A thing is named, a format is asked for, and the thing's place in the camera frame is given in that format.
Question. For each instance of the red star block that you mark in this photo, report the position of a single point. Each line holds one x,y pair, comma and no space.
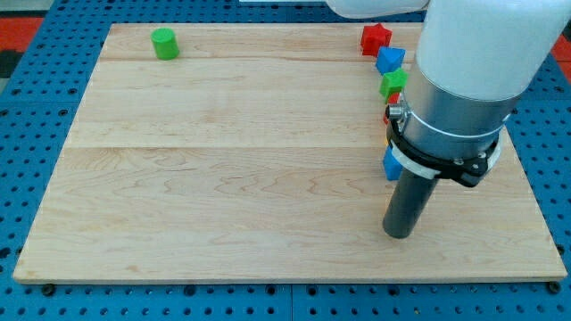
373,37

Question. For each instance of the small red block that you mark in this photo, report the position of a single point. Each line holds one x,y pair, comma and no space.
393,109

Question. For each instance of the green cube block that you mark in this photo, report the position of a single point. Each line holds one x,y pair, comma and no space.
393,82

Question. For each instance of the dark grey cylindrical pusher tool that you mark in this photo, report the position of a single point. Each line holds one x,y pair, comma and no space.
407,203

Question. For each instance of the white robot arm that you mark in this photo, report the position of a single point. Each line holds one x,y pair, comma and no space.
474,58

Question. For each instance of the green cylinder block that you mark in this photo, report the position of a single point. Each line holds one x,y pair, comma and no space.
165,44

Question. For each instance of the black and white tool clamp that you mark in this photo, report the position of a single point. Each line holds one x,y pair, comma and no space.
468,172

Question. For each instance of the wooden board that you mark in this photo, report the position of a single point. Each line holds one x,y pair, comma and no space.
255,157

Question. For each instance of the blue triangular block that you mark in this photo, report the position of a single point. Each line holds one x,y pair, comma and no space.
389,59

